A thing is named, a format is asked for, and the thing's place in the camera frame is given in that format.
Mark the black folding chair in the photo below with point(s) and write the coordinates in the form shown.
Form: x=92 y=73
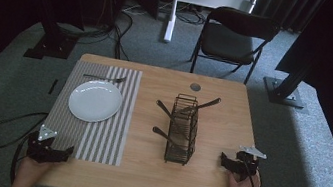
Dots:
x=226 y=42

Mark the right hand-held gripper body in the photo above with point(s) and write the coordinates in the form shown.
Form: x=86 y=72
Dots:
x=246 y=167

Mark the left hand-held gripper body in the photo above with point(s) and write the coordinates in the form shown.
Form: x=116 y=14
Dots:
x=40 y=151

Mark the black metal stand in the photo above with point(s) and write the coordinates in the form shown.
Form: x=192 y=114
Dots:
x=50 y=48
x=284 y=92

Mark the person's left hand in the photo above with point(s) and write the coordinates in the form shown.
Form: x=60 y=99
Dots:
x=29 y=171

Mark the small black floor strip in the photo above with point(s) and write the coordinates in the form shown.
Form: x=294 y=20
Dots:
x=52 y=86

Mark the metal fork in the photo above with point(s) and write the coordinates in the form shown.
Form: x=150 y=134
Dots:
x=112 y=79

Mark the grey round table grommet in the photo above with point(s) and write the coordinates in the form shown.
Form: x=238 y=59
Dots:
x=195 y=87

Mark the dark curtain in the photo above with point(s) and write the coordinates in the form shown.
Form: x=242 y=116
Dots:
x=279 y=6

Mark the grey striped placemat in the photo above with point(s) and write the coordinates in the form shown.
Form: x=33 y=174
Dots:
x=96 y=139

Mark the white round plate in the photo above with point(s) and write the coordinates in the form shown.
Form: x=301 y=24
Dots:
x=95 y=100

